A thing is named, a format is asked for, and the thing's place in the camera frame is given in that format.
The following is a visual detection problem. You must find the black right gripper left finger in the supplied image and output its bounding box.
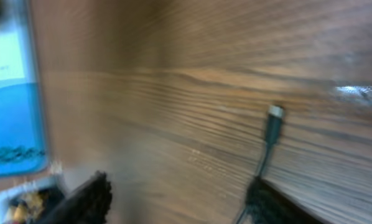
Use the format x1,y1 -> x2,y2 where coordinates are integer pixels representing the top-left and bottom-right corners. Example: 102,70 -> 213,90
37,171 -> 113,224

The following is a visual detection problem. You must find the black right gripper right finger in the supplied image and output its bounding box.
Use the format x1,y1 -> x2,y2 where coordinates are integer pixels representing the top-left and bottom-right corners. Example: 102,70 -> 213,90
245,177 -> 326,224

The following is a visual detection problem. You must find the black charger cable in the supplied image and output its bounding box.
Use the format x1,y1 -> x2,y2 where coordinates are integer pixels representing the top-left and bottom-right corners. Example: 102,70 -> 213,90
234,105 -> 286,224

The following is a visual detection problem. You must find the blue Galaxy smartphone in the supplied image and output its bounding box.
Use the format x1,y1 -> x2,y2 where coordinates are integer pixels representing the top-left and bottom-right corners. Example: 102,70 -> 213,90
0,0 -> 50,180

